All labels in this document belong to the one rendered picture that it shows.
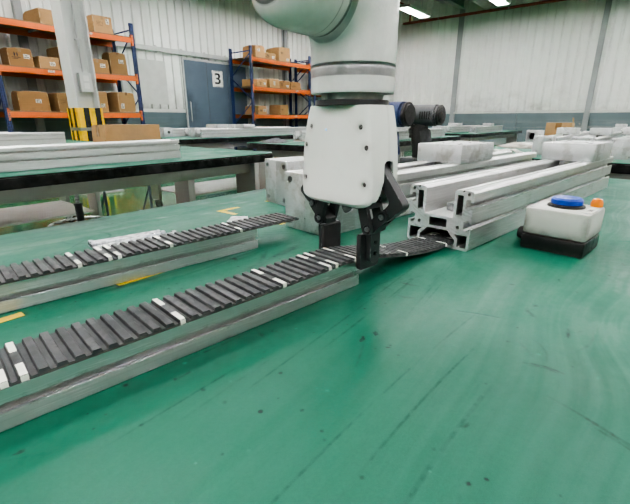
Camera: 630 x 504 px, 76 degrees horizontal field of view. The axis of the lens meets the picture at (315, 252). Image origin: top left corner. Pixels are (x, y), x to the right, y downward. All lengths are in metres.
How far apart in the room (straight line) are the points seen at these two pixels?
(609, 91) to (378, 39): 15.21
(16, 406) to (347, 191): 0.31
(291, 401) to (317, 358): 0.05
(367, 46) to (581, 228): 0.38
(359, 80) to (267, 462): 0.32
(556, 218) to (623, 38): 15.07
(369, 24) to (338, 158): 0.12
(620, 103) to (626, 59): 1.19
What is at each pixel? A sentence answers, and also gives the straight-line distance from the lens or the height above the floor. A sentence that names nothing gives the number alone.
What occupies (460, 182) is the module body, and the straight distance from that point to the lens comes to 0.71.
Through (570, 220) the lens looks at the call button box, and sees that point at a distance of 0.64.
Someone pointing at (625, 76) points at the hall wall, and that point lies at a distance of 15.55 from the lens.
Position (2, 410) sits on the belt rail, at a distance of 0.32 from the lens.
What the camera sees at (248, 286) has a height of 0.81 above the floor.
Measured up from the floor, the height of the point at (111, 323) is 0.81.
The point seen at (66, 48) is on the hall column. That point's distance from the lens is 6.28.
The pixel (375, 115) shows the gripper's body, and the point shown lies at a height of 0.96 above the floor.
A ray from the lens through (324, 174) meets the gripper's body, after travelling 0.43.
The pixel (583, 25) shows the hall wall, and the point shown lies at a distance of 15.89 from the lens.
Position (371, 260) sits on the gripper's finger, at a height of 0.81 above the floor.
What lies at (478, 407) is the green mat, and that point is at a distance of 0.30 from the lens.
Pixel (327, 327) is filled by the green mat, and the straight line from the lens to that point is 0.37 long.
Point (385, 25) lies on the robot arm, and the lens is 0.42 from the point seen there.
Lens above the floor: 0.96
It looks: 18 degrees down
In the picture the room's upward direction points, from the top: straight up
